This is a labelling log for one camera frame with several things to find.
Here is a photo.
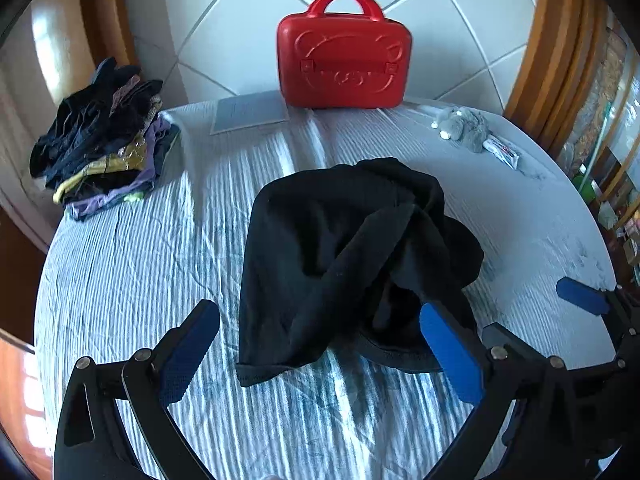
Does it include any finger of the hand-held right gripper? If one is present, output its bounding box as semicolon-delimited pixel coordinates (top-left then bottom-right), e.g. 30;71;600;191
555;276;640;361
567;352;640;466

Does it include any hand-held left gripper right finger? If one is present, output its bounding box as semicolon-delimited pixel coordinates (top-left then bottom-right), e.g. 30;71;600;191
419;302;593;480

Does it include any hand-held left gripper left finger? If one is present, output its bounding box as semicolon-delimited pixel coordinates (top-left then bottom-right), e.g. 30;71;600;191
52;299;221;480

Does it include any black printed t-shirt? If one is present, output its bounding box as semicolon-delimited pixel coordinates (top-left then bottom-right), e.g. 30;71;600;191
235;157;485;387

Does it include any pile of folded clothes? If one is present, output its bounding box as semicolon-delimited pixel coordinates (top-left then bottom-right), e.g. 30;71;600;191
29;57;182;222

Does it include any white striped sheet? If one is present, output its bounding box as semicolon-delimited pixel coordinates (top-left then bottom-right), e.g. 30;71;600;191
34;95;618;480

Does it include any small white tube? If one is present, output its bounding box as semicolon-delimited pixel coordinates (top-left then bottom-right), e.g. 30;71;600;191
482;135;521;170

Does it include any glass display cabinet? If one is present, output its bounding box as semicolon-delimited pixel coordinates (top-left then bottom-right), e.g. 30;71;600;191
555;5;640;286

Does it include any grey plush toy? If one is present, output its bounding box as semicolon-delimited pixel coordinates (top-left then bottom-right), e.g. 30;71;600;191
431;106;490;153

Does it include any red hard-shell suitcase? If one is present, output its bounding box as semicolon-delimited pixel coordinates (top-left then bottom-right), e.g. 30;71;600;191
276;0;413;110

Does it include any wooden cabinet frame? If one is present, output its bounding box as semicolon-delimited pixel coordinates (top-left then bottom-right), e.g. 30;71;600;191
502;0;608;153

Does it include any wooden door frame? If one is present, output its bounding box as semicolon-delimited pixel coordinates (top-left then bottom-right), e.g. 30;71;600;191
77;0;142;70

